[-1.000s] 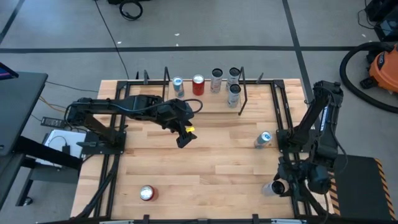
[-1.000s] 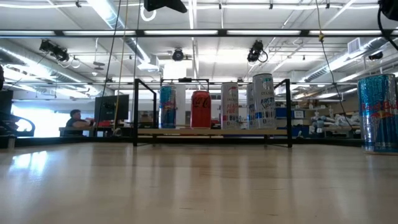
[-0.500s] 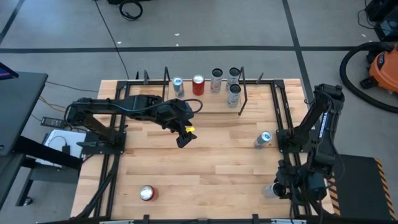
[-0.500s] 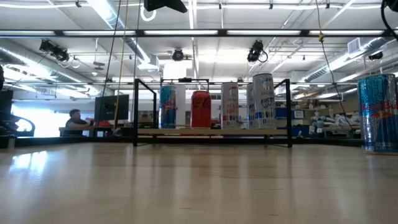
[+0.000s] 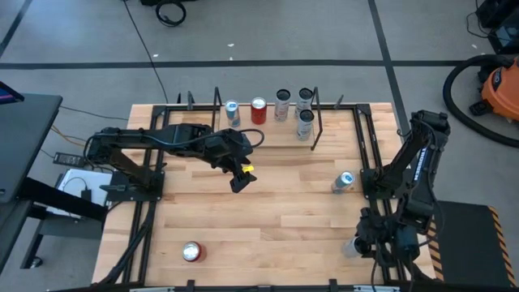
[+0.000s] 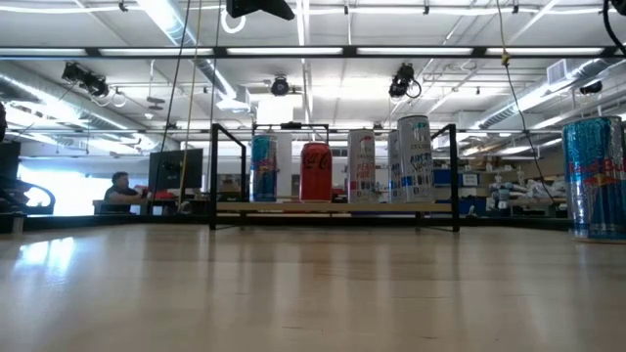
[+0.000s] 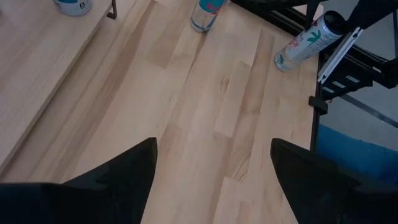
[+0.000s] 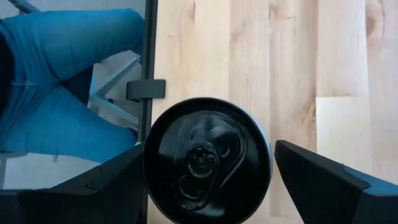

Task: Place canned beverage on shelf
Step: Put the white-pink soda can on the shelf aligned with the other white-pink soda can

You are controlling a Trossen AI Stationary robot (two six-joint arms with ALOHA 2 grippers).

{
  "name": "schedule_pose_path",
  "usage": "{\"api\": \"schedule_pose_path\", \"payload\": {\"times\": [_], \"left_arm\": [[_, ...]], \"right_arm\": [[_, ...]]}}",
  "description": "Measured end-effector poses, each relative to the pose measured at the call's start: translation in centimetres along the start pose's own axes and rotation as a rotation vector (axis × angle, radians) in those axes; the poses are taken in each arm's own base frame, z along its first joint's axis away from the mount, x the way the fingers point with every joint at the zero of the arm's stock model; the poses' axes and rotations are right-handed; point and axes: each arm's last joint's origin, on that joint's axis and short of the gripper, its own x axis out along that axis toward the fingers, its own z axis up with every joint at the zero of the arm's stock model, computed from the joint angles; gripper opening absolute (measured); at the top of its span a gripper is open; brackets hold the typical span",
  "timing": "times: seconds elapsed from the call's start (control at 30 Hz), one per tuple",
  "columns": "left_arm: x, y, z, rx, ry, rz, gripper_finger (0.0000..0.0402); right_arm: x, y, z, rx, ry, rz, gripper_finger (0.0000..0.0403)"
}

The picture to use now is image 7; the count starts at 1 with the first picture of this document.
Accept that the wooden shelf with black legs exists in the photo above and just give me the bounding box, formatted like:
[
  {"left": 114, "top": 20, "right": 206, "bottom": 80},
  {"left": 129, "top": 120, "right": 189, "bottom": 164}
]
[{"left": 0, "top": 0, "right": 118, "bottom": 175}]

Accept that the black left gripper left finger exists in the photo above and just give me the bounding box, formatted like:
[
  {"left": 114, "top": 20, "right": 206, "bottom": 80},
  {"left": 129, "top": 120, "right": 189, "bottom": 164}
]
[{"left": 0, "top": 137, "right": 159, "bottom": 224}]

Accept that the white strip on frame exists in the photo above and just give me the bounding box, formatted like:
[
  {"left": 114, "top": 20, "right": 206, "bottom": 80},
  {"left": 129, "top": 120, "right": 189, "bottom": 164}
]
[{"left": 317, "top": 26, "right": 364, "bottom": 84}]

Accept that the white Celsius can blue band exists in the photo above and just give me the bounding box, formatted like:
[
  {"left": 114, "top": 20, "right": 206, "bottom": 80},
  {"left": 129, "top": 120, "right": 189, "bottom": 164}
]
[{"left": 52, "top": 0, "right": 93, "bottom": 16}]

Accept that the silver blue Red Bull can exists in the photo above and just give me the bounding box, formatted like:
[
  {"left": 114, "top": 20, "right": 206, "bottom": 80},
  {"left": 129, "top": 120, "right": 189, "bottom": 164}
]
[{"left": 190, "top": 0, "right": 231, "bottom": 34}]

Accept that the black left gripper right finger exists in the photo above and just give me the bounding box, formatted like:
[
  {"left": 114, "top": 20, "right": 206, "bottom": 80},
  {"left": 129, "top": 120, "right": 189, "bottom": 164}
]
[{"left": 269, "top": 138, "right": 398, "bottom": 224}]

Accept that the blue mat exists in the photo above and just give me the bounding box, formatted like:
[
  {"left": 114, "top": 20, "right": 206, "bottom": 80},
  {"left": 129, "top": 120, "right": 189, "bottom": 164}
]
[{"left": 317, "top": 124, "right": 398, "bottom": 189}]

